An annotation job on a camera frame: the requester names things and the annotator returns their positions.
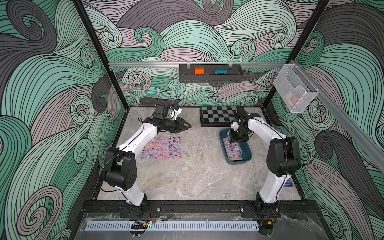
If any teal plastic storage box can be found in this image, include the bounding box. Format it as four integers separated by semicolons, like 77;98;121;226
219;129;253;165

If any aluminium rail back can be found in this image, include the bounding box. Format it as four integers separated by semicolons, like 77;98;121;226
109;61;284;69

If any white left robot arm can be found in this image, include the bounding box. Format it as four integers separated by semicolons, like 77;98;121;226
101;117;192;207

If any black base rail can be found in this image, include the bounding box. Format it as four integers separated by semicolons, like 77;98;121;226
81;200;320;219

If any clear plastic wall holder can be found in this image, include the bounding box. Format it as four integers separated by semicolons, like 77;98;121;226
273;64;319;113

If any aluminium rail right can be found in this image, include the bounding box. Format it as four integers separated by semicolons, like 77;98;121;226
290;60;384;172

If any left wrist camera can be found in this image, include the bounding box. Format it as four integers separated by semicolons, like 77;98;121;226
167;107;182;121

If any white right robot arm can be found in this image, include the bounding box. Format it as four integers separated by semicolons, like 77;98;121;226
229;110;301;213

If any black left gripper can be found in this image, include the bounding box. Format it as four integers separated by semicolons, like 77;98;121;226
162;118;191;134

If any black corner frame post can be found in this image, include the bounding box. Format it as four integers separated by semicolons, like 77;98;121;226
262;0;330;108
73;0;129;112

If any white perforated cable duct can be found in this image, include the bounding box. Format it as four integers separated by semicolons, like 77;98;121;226
84;220;259;232

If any aluminium rail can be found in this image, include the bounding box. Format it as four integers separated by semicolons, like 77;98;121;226
109;61;284;69
290;60;384;172

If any black corner frame post left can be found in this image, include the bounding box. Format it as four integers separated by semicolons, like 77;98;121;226
73;0;129;112

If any black corner frame post right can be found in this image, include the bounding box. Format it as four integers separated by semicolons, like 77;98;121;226
262;0;330;108

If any sticker sheet stack in box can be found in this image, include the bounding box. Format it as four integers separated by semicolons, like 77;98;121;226
224;141;243;161

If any black wall-mounted tray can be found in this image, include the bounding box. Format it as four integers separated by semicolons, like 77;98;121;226
179;65;244;86

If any black and grey chessboard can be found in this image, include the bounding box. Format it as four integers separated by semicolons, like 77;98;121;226
200;106;244;127

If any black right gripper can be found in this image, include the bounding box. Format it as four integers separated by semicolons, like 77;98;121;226
231;127;251;143

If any blue card deck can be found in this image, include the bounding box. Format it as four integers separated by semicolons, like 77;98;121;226
284;178;295;188

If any pink sticker sheet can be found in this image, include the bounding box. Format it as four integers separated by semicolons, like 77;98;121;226
168;136;182;159
155;137;171;160
141;137;160;160

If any orange block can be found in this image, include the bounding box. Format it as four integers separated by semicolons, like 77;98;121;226
194;68;205;75

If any teal block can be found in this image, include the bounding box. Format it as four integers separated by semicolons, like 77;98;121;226
215;70;228;75

